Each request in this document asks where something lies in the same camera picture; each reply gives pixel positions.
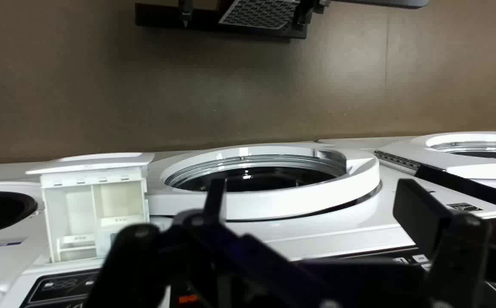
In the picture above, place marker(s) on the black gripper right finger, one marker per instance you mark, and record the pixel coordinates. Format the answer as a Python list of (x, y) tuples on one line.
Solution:
[(451, 250)]

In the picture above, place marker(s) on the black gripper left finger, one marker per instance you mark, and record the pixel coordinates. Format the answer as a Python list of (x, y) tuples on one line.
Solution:
[(146, 267)]

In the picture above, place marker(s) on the white detergent dispenser drawer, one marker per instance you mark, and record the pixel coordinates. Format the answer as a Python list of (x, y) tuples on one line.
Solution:
[(91, 211)]

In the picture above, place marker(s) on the white washing machine bright door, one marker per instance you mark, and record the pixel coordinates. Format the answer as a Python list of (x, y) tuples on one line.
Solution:
[(471, 172)]

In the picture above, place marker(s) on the white washing machine with drawer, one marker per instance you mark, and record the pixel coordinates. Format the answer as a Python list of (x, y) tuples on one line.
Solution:
[(339, 228)]

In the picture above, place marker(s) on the white washing machine dark porthole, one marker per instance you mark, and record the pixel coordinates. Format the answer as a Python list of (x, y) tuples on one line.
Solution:
[(2, 257)]

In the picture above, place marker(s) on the black bar with chrome tip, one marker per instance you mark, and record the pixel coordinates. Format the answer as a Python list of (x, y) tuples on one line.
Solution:
[(459, 182)]

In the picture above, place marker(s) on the black washer control panel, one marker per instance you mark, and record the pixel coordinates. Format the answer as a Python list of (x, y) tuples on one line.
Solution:
[(61, 288)]

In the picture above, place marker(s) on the white washer door rim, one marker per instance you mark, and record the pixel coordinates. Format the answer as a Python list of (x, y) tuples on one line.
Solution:
[(476, 144)]

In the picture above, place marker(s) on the dark round washer porthole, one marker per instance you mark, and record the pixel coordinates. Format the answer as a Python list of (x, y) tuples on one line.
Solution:
[(1, 209)]

